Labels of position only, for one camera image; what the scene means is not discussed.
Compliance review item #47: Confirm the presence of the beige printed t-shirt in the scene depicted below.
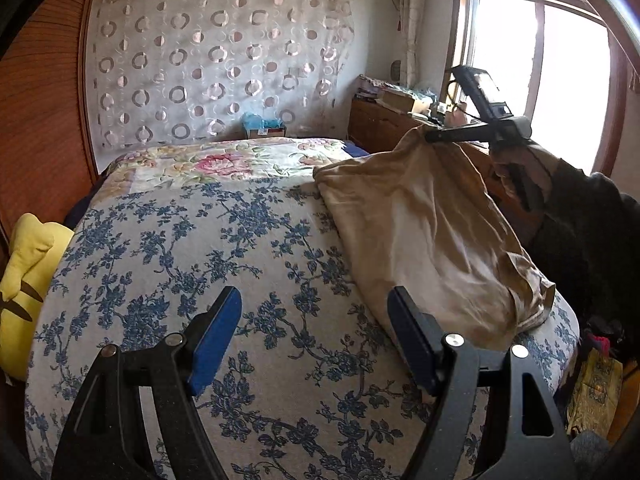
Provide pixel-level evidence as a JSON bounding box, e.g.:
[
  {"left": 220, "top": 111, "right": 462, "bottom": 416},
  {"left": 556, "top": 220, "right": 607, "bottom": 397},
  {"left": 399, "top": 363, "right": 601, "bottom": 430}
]
[{"left": 314, "top": 128, "right": 555, "bottom": 350}]

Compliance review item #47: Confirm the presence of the person's right forearm dark sleeve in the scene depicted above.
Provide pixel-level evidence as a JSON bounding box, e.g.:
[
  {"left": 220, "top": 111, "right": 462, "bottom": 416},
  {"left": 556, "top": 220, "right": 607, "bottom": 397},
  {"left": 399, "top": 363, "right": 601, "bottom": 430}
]
[{"left": 527, "top": 162, "right": 639, "bottom": 324}]

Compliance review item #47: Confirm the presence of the person's right hand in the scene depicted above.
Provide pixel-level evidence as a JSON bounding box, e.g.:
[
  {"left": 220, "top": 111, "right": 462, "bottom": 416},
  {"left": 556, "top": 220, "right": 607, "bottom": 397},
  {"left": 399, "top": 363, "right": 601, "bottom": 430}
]
[{"left": 490, "top": 143, "right": 560, "bottom": 212}]

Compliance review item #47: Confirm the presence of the cardboard box on cabinet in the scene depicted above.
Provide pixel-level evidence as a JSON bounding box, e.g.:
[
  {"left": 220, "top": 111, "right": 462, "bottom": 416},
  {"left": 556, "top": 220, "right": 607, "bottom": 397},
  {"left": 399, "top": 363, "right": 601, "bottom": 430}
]
[{"left": 378, "top": 88, "right": 433, "bottom": 114}]

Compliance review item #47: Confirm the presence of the wooden side cabinet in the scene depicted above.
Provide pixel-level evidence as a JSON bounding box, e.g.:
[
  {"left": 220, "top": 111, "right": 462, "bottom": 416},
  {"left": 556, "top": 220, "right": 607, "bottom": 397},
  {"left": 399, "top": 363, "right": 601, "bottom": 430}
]
[{"left": 348, "top": 98, "right": 542, "bottom": 244}]

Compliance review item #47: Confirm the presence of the yellow patterned bag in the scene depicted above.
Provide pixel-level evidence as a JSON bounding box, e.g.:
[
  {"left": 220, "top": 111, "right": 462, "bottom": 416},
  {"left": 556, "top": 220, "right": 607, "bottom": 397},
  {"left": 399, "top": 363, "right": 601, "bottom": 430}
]
[{"left": 566, "top": 349, "right": 623, "bottom": 438}]

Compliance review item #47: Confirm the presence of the dark blue blanket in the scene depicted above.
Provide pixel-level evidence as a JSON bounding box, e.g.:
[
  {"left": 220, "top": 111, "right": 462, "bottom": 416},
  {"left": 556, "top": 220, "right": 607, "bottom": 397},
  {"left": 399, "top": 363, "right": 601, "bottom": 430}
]
[{"left": 343, "top": 143, "right": 369, "bottom": 158}]

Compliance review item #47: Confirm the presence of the hanging window curtain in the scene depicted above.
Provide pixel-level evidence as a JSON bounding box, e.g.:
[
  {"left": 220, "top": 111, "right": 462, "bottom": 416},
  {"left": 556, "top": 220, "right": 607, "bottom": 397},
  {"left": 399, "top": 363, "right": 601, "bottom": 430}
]
[{"left": 399, "top": 0, "right": 425, "bottom": 87}]

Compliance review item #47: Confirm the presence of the blue tissue box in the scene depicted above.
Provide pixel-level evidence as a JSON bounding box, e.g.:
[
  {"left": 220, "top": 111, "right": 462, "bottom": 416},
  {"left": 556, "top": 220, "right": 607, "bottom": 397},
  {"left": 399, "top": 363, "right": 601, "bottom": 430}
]
[{"left": 241, "top": 113, "right": 286, "bottom": 139}]

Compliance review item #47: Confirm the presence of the yellow plush toy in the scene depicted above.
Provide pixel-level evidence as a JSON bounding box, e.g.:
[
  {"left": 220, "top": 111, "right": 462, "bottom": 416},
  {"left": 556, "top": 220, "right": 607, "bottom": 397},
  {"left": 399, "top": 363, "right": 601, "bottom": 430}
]
[{"left": 1, "top": 212, "right": 74, "bottom": 382}]

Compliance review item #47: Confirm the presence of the blue floral white bedsheet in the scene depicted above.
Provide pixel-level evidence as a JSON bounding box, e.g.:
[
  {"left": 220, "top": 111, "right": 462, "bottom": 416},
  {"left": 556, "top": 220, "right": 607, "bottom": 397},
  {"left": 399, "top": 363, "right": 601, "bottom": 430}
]
[{"left": 24, "top": 179, "right": 582, "bottom": 480}]

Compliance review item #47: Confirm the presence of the brown wooden wardrobe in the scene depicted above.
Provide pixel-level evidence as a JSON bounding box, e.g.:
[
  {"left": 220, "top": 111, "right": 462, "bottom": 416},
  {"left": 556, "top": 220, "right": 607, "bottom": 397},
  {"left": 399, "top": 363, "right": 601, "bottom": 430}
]
[{"left": 1, "top": 0, "right": 99, "bottom": 246}]

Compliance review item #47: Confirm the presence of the pink floral quilt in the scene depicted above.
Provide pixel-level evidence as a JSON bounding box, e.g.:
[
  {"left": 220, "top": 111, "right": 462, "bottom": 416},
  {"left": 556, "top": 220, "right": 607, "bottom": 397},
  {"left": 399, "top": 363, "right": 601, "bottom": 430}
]
[{"left": 91, "top": 136, "right": 353, "bottom": 206}]

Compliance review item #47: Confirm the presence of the circle patterned sheer curtain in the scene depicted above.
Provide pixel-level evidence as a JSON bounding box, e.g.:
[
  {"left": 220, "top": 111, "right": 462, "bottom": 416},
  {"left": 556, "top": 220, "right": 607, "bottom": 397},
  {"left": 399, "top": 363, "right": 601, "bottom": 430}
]
[{"left": 87, "top": 0, "right": 355, "bottom": 156}]

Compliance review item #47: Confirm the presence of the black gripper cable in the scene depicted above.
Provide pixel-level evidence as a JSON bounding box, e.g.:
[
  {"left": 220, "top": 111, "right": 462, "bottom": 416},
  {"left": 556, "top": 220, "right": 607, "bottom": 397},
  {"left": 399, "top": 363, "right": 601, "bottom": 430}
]
[{"left": 446, "top": 77, "right": 557, "bottom": 181}]

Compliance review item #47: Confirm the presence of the window with wooden frame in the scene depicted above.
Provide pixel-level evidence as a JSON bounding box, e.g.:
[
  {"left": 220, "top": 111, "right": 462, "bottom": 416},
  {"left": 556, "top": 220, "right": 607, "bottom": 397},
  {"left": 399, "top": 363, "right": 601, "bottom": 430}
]
[{"left": 446, "top": 0, "right": 628, "bottom": 174}]

